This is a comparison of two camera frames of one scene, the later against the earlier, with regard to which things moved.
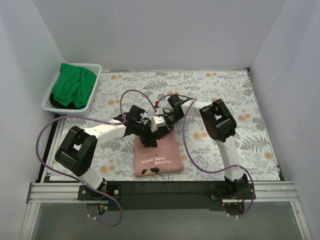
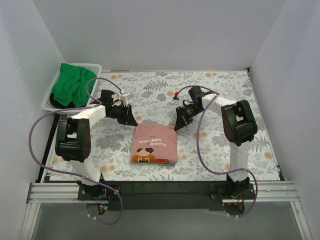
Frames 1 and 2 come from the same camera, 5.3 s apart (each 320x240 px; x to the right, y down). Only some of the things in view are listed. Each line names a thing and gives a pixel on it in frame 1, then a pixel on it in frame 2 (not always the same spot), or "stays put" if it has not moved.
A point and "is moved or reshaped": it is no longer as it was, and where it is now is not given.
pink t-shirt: (166, 157) is moved or reshaped
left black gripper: (147, 137) to (128, 113)
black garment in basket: (70, 105) stays put
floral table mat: (207, 123) stays put
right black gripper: (161, 133) to (182, 116)
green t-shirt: (74, 85) stays put
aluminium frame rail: (283, 192) stays put
